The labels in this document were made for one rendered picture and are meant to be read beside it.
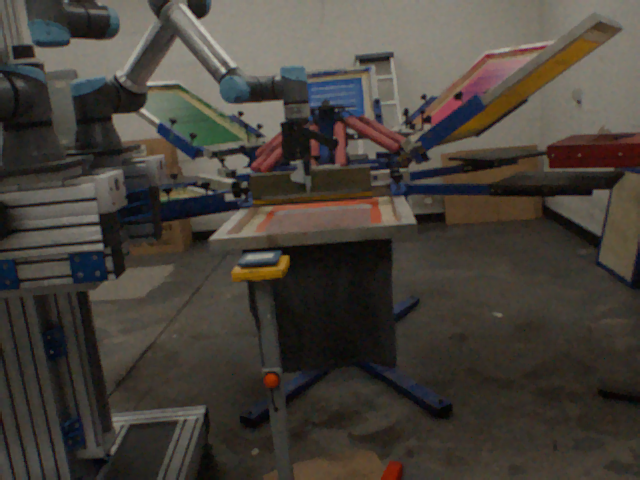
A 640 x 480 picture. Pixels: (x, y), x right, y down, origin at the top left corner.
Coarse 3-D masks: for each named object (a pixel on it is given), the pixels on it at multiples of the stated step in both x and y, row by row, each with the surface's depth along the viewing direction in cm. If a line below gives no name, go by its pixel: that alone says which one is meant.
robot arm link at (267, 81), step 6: (258, 78) 174; (264, 78) 177; (270, 78) 177; (264, 84) 175; (270, 84) 176; (264, 90) 174; (270, 90) 176; (264, 96) 176; (270, 96) 178; (276, 96) 177; (258, 102) 177
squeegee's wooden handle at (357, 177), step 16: (256, 176) 182; (272, 176) 182; (288, 176) 181; (320, 176) 181; (336, 176) 180; (352, 176) 180; (368, 176) 180; (256, 192) 183; (272, 192) 183; (288, 192) 182; (304, 192) 182
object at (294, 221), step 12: (300, 204) 241; (312, 204) 238; (276, 216) 219; (288, 216) 217; (300, 216) 215; (312, 216) 213; (264, 228) 200; (276, 228) 198; (288, 228) 196; (300, 228) 194
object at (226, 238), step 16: (256, 208) 232; (400, 208) 193; (224, 224) 194; (240, 224) 201; (368, 224) 173; (384, 224) 171; (400, 224) 170; (416, 224) 169; (224, 240) 173; (240, 240) 173; (256, 240) 173; (272, 240) 173; (288, 240) 172; (304, 240) 172; (320, 240) 172; (336, 240) 172; (352, 240) 171
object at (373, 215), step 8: (360, 200) 237; (368, 200) 235; (376, 200) 234; (368, 208) 218; (376, 208) 217; (328, 216) 210; (336, 216) 209; (344, 216) 207; (352, 216) 206; (360, 216) 205; (368, 216) 203; (376, 216) 202; (320, 224) 197; (328, 224) 196; (336, 224) 195; (344, 224) 194; (352, 224) 193; (360, 224) 192
